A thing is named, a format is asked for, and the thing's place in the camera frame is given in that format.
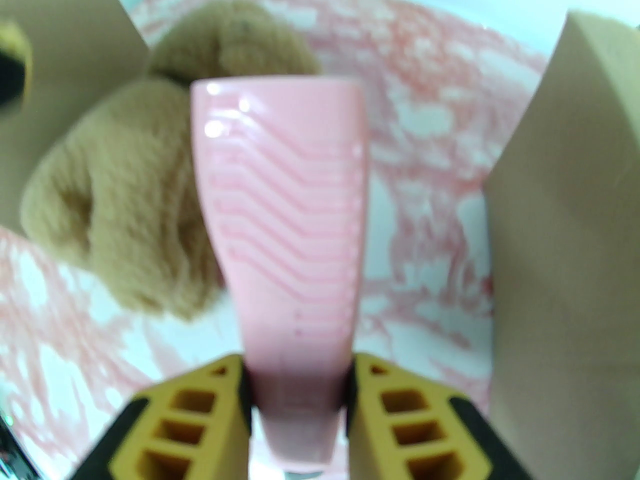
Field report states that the brown teddy bear plush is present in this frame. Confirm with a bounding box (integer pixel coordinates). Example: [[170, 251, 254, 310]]
[[19, 0, 323, 323]]

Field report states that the pink utility knife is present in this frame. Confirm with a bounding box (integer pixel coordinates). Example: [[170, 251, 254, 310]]
[[190, 75, 372, 478]]

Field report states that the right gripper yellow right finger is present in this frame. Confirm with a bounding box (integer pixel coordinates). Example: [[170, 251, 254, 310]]
[[346, 352, 526, 480]]

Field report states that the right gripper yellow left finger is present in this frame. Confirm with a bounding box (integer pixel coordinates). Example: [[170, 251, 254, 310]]
[[75, 353, 253, 480]]

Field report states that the squat cardboard express box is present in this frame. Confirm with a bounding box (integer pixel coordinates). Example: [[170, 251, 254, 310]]
[[482, 10, 640, 480]]

